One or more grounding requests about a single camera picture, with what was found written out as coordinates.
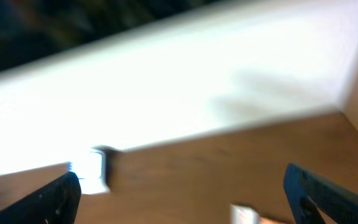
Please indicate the white blue Panadol box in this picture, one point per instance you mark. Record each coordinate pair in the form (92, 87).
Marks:
(244, 215)

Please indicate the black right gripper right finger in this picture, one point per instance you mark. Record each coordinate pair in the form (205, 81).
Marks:
(309, 194)

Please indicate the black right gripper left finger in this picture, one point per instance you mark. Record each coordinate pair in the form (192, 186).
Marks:
(54, 203)

